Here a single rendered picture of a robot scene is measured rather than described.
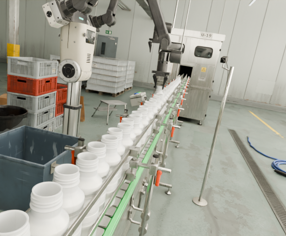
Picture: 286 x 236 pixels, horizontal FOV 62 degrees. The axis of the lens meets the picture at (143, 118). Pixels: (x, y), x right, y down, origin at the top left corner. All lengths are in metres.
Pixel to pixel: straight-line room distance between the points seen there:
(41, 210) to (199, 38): 5.56
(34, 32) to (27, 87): 10.49
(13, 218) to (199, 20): 11.23
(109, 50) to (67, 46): 10.19
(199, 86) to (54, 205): 5.51
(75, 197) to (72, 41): 1.37
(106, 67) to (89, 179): 7.32
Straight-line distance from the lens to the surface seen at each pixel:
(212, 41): 5.74
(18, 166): 0.93
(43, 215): 0.34
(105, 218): 0.56
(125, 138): 0.63
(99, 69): 7.78
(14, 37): 11.12
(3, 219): 0.31
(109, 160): 0.52
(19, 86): 3.44
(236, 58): 11.37
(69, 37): 1.68
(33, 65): 3.32
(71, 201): 0.39
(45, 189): 0.36
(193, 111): 5.80
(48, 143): 1.22
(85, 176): 0.43
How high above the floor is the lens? 1.34
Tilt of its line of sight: 14 degrees down
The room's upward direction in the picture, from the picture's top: 9 degrees clockwise
